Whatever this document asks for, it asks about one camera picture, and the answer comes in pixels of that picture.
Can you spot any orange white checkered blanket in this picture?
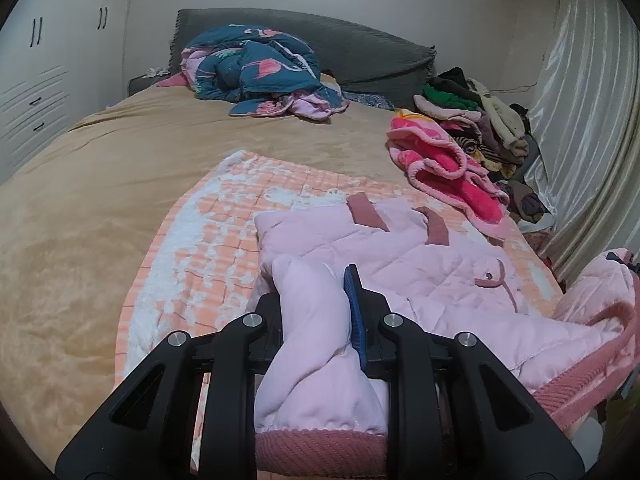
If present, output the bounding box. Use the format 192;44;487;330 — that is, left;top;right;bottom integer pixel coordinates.
115;150;566;461

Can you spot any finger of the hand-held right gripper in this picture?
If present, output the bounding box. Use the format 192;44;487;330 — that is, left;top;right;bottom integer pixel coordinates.
606;249;640;275

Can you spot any pink quilted jacket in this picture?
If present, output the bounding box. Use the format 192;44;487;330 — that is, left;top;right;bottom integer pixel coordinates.
252;192;640;476

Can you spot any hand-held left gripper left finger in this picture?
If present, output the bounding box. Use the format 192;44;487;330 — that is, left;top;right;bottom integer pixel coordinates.
55;292;283;480

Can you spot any pink pillow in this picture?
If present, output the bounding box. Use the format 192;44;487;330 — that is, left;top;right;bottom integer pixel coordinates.
156;72;195;89

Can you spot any grey bedside table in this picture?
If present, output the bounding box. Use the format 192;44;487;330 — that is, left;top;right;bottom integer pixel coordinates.
127;74;176;97

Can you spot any hot pink fleece garment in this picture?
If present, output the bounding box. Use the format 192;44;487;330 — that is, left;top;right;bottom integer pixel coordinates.
386;109;511;226

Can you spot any pile of folded clothes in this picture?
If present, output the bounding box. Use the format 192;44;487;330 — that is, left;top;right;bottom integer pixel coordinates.
412;66;556;226

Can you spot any grey padded headboard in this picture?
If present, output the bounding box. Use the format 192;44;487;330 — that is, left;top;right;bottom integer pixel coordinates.
170;8;437;98

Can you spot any teal flamingo print quilt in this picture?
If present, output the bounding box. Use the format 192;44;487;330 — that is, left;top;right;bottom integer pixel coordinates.
180;25;351;121

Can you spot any tan bed cover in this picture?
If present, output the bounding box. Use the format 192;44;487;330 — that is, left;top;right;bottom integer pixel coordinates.
0;72;551;461

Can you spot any shiny white curtain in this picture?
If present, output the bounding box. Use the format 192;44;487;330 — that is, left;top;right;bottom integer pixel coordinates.
520;0;640;286

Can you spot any dark patterned pillow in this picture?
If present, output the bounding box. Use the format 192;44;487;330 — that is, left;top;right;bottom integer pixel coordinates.
342;90;397;111

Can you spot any white wardrobe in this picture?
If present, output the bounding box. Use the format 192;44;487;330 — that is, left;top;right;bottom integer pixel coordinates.
0;0;133;186

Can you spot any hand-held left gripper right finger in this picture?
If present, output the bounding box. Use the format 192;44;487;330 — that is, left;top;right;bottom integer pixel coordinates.
343;264;586;480

